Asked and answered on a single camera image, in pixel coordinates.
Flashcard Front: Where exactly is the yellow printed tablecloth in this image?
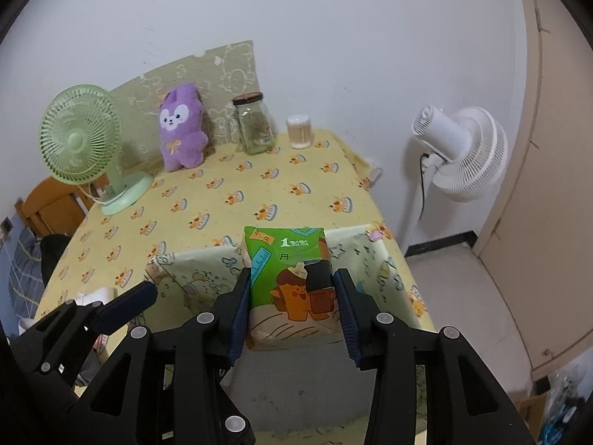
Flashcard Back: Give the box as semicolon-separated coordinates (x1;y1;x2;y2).
34;129;436;399

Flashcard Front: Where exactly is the glass jar with dark lid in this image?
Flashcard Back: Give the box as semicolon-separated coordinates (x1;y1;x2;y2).
232;93;275;155

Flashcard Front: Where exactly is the beige wooden door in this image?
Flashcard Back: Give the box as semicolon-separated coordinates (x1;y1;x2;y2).
473;0;593;372

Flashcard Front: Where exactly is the blue plaid blanket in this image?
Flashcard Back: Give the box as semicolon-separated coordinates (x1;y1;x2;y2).
8;229;52;320

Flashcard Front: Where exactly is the black cloth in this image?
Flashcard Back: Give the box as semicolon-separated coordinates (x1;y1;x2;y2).
39;234;72;286

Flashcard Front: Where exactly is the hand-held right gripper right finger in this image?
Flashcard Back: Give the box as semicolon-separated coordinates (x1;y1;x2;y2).
332;268;538;445

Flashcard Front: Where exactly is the white face mask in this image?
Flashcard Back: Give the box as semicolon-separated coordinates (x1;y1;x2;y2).
74;286;116;307

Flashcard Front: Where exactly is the cardboard box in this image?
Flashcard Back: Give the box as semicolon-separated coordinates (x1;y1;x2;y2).
516;394;557;441

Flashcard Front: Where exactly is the wooden chair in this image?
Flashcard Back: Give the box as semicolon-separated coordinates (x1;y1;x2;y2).
14;176;109;237

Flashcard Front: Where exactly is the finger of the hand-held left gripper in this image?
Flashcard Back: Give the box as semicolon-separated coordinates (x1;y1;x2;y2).
11;281;159;397

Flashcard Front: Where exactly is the clear plastic bag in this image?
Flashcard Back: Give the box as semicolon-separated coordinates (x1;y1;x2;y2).
547;368;590;442

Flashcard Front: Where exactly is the white standing fan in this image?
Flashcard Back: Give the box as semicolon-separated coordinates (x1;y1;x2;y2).
399;106;509;258

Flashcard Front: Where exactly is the cotton swab container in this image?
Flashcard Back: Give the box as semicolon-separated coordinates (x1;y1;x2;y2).
286;114;315;150

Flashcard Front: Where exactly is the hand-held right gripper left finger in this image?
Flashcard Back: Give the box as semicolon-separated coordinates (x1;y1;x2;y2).
69;266;256;445

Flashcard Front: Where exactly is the green tissue pack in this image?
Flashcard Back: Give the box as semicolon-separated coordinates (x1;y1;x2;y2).
243;225;344;350

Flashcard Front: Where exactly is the purple plush toy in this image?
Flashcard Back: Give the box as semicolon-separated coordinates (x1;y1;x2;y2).
159;82;209;173

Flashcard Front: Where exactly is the black fan cable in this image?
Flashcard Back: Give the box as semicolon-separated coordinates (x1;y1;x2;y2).
418;151;430;221

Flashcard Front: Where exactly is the green desk fan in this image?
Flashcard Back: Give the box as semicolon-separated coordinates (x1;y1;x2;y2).
38;84;155;216

